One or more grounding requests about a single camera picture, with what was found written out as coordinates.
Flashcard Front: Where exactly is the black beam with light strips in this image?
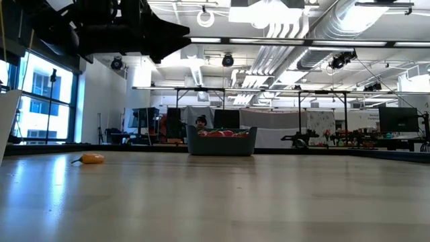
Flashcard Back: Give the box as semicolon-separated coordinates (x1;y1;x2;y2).
189;36;430;48

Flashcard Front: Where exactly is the silver ventilation duct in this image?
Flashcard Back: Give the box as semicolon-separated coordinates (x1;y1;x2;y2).
297;0;390;71

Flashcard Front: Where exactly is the white plastic bin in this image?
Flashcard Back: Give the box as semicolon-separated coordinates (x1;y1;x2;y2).
0;89;23;166

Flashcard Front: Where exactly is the orange toy pepper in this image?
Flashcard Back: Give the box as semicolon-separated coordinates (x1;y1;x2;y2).
71;153;106;165

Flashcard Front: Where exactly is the dark grey bin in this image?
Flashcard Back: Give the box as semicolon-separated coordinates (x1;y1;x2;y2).
185;125;259;157

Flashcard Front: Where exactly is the large window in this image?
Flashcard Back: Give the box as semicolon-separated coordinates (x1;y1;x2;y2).
0;50;80;146

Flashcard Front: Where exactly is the black light stand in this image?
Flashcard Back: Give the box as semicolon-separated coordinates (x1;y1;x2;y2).
45;68;58;145

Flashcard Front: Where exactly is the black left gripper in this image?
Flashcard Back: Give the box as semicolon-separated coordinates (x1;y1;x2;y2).
110;14;191;65

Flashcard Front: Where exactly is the white ring light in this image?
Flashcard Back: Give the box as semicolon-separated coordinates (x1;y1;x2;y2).
196;9;216;28

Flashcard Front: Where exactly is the white cloth cover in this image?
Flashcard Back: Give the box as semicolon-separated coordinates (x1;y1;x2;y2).
239;108;308;149

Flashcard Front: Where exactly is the black equipment rack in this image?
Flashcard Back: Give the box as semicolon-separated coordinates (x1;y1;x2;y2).
132;107;161;135

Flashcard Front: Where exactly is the black ceiling lamp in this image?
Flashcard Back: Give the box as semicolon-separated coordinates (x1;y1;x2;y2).
110;56;124;71
363;81;383;92
221;52;235;68
329;49;357;71

